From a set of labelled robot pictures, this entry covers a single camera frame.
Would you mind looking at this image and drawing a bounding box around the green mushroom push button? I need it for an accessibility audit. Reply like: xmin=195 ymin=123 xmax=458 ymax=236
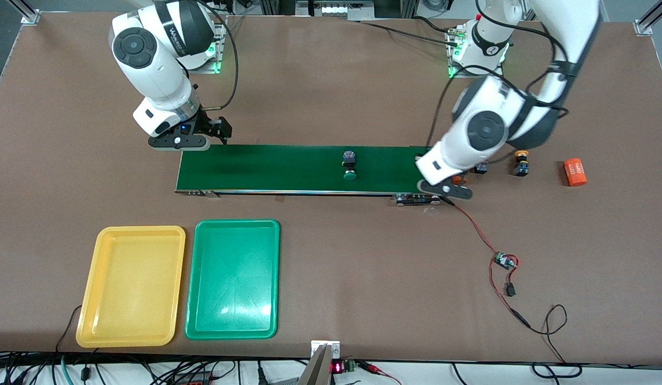
xmin=342 ymin=150 xmax=359 ymax=181

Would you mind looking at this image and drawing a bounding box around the green belt conveyor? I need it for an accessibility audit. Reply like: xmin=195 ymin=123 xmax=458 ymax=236
xmin=174 ymin=143 xmax=442 ymax=207

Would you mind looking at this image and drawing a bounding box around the green plastic tray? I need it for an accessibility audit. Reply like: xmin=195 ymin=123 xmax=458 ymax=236
xmin=184 ymin=219 xmax=281 ymax=341

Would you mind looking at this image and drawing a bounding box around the white equipment box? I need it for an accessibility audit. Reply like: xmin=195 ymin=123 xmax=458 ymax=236
xmin=296 ymin=0 xmax=374 ymax=21

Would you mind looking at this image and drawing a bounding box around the yellow plastic tray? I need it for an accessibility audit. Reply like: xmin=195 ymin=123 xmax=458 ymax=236
xmin=75 ymin=226 xmax=187 ymax=349

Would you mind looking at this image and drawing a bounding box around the red clip lead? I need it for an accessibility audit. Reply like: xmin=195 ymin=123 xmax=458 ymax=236
xmin=358 ymin=361 xmax=401 ymax=385

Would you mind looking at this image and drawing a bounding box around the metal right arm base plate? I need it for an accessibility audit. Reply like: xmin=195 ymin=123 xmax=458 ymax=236
xmin=192 ymin=15 xmax=227 ymax=74

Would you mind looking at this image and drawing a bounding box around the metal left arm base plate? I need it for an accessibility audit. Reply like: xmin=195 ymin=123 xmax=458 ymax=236
xmin=449 ymin=63 xmax=504 ymax=80

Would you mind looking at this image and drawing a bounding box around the black cable on table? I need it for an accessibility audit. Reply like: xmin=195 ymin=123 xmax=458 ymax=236
xmin=358 ymin=15 xmax=460 ymax=42

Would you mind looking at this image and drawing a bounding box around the thin black looped cable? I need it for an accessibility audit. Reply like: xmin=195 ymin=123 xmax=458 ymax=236
xmin=513 ymin=304 xmax=584 ymax=379

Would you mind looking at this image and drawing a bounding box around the aluminium frame profile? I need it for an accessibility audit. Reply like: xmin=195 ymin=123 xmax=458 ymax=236
xmin=7 ymin=0 xmax=41 ymax=25
xmin=634 ymin=0 xmax=662 ymax=37

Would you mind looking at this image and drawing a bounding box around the small metal bracket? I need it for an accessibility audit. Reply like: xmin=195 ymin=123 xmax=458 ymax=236
xmin=311 ymin=340 xmax=341 ymax=358

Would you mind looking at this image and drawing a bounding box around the black cable at table edge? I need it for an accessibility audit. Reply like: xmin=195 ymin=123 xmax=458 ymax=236
xmin=56 ymin=305 xmax=99 ymax=353

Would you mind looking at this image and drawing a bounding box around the grey camera mount bar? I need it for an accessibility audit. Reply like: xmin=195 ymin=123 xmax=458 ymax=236
xmin=298 ymin=344 xmax=332 ymax=385

